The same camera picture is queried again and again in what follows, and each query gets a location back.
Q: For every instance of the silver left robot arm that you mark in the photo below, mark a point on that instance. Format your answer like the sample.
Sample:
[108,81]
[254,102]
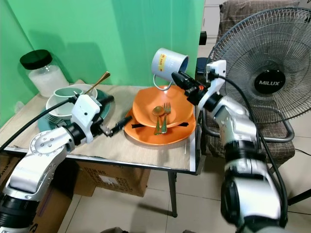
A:
[29,179]

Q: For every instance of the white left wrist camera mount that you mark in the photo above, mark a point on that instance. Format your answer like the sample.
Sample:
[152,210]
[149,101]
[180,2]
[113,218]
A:
[86,114]

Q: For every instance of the small cardboard box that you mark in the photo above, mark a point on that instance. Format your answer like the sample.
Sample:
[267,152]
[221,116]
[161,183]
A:
[112,179]

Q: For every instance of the pale green bowl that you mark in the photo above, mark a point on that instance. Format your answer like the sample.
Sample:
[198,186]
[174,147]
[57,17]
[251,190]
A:
[60,94]

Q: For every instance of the white bowl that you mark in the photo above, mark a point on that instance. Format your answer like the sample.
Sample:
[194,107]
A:
[90,87]

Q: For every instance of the brown patterned chair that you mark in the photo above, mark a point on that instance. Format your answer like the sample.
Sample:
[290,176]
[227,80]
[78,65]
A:
[238,14]

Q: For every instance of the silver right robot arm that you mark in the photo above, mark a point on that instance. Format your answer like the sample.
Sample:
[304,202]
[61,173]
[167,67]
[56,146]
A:
[243,141]

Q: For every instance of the black metal table leg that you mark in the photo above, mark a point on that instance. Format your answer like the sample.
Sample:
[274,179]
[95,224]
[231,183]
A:
[172,194]

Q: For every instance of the grey Milux fan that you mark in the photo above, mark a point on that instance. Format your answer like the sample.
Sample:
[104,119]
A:
[268,81]

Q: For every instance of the glass jar with black lid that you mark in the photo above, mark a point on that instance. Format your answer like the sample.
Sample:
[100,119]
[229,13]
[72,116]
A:
[43,76]

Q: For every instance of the short gold spoon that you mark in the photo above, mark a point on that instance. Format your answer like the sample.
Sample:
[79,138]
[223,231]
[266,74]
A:
[157,111]

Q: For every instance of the small orange plate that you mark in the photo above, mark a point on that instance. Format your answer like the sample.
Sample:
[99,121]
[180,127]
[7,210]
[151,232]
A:
[146,104]

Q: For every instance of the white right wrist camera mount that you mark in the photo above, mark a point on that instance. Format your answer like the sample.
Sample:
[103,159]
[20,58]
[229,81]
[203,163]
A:
[217,69]

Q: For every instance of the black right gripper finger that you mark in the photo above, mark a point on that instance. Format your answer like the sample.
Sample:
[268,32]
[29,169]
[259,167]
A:
[180,78]

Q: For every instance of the green backdrop cloth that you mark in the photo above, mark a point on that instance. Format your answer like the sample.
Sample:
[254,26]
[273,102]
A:
[116,29]

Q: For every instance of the large orange plate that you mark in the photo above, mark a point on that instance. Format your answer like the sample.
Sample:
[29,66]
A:
[143,137]

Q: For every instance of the white mug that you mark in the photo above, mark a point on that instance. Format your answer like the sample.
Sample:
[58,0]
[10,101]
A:
[165,62]

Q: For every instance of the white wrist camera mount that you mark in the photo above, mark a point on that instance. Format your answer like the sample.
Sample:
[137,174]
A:
[217,69]
[86,114]

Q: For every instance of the teal plate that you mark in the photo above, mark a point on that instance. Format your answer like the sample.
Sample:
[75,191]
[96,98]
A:
[43,124]

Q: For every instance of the long gold spoon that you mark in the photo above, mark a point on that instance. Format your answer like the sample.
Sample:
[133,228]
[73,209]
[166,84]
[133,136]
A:
[99,80]

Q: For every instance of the gold fork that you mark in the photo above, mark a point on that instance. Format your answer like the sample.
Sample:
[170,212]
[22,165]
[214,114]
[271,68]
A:
[166,113]

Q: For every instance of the large cardboard box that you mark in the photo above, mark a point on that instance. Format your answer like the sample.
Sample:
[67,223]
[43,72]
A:
[53,208]

